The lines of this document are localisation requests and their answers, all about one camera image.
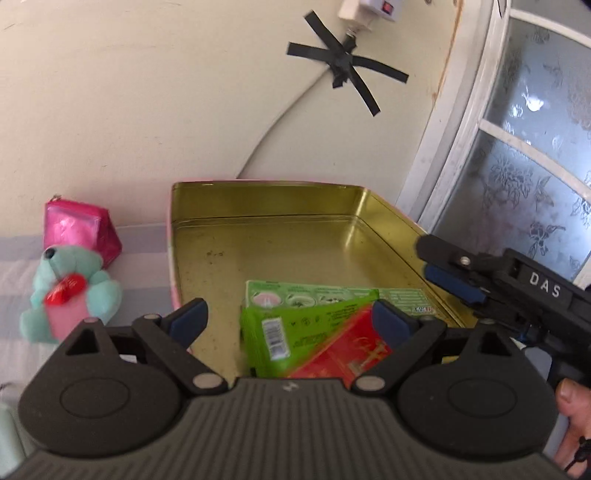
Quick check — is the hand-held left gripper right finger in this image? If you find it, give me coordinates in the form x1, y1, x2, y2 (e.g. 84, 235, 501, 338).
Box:
350, 298, 526, 396

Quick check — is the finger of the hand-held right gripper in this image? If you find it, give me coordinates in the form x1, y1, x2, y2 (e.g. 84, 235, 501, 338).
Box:
424, 264, 491, 306
416, 234, 507, 278

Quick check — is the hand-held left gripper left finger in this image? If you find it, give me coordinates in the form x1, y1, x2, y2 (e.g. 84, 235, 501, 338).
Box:
56, 298, 228, 396

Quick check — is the red box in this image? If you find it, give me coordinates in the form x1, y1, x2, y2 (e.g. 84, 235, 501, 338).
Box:
288, 308, 399, 389

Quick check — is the light green pictured box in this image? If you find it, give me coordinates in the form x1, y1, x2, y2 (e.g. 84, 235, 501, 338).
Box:
245, 280, 437, 319

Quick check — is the bright green barcode box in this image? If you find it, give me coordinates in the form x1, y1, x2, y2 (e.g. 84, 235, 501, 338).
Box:
239, 298, 380, 378

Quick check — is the pink biscuit tin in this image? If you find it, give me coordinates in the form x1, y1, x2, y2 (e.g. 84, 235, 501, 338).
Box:
167, 181, 472, 385

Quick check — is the teal plush bear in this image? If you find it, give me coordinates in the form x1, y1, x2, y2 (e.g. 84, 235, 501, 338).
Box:
19, 244, 123, 345

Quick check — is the pink shiny pouch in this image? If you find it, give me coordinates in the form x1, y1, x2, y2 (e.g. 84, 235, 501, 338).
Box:
44, 196, 123, 271

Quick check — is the person's right hand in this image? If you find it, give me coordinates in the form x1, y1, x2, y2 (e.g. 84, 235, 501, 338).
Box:
553, 377, 591, 479

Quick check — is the striped bedsheet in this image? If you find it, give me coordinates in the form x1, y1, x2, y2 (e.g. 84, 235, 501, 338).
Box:
0, 224, 561, 468

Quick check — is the white frosted glass window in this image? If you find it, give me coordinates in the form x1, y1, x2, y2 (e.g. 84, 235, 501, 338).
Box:
396, 0, 591, 292

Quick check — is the pale green object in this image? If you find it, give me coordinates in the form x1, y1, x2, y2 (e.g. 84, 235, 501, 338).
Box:
0, 403, 23, 468

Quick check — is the black tape cross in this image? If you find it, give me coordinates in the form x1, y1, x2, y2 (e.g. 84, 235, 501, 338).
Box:
287, 11, 411, 117

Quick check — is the cream power strip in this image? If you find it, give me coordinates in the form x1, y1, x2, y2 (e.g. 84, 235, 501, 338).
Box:
338, 0, 376, 31

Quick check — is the grey power cable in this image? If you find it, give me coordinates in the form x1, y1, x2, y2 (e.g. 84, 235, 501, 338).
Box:
236, 69, 346, 180

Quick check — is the white red-switch plug adapter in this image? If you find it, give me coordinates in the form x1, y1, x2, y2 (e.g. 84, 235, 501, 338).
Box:
359, 0, 402, 24

